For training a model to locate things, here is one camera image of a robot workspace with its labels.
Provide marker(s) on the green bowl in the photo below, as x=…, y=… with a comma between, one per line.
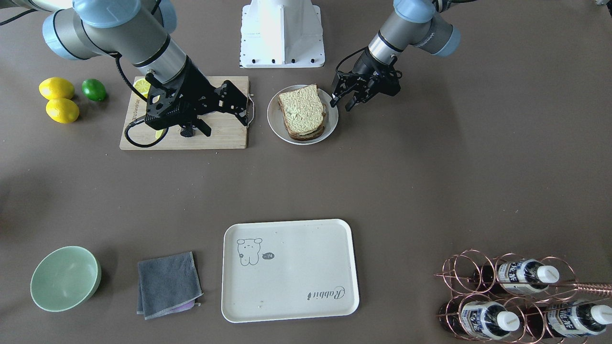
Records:
x=65, y=278

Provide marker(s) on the white pedestal column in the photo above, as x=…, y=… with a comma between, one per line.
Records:
x=281, y=34

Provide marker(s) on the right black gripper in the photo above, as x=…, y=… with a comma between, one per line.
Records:
x=201, y=89

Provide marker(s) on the half lemon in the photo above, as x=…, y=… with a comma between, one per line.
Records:
x=142, y=86

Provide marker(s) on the copper wire bottle rack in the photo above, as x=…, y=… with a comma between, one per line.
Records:
x=457, y=270

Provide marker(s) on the wooden cutting board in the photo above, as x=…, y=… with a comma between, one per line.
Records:
x=227, y=132

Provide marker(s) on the cream rabbit tray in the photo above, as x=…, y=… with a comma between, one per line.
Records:
x=288, y=270

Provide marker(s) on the plain bread slice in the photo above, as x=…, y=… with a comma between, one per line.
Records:
x=304, y=100

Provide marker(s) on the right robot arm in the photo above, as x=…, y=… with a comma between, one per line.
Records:
x=140, y=30

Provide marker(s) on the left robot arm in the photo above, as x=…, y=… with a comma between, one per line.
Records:
x=415, y=23

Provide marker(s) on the bread slice under egg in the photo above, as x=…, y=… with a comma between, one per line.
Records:
x=304, y=127

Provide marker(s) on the yellow lemon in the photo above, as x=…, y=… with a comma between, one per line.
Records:
x=62, y=110
x=56, y=87

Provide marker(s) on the white plate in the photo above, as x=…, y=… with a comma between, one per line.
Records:
x=276, y=120

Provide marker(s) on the grey folded cloth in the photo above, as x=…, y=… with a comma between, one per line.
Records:
x=167, y=285

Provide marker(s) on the green lime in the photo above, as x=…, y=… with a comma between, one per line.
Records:
x=94, y=90

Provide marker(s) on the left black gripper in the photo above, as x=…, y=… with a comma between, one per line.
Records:
x=366, y=65

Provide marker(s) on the dark drink bottle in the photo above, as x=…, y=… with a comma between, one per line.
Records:
x=478, y=320
x=520, y=277
x=568, y=320

